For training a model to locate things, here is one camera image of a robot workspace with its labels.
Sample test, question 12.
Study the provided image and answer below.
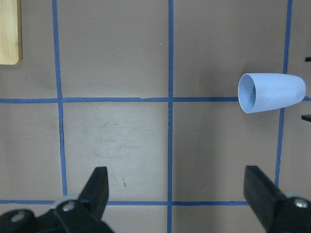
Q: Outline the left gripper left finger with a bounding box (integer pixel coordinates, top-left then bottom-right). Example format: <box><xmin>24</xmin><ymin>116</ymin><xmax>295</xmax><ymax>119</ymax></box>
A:
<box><xmin>0</xmin><ymin>167</ymin><xmax>113</xmax><ymax>233</ymax></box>

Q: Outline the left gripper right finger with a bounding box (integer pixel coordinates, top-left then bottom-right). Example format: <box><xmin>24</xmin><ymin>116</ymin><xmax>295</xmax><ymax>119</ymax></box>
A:
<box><xmin>243</xmin><ymin>166</ymin><xmax>311</xmax><ymax>233</ymax></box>

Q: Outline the light blue plastic cup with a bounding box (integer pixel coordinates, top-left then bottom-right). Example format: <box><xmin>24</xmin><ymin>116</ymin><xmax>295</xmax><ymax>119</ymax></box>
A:
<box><xmin>238</xmin><ymin>73</ymin><xmax>307</xmax><ymax>114</ymax></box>

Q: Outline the wooden cup rack stand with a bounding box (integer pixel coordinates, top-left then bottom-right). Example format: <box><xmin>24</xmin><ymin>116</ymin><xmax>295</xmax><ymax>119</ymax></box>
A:
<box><xmin>0</xmin><ymin>0</ymin><xmax>22</xmax><ymax>65</ymax></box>

